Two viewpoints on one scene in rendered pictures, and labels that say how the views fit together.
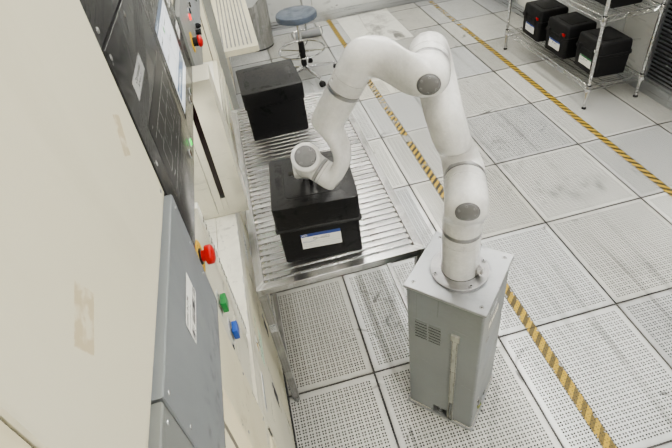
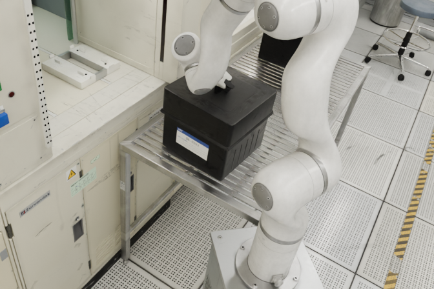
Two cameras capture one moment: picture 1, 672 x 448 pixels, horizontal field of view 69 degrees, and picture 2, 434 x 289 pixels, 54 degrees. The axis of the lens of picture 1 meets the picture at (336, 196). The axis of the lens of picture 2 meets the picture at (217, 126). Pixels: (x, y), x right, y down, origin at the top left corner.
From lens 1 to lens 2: 72 cm
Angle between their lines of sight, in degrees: 26
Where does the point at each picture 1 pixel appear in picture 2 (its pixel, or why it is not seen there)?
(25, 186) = not seen: outside the picture
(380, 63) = not seen: outside the picture
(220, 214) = (155, 74)
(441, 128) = (285, 89)
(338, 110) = (216, 12)
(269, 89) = not seen: hidden behind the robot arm
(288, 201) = (183, 90)
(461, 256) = (260, 248)
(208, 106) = not seen: outside the picture
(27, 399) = not seen: outside the picture
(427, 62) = not seen: outside the picture
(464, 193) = (270, 175)
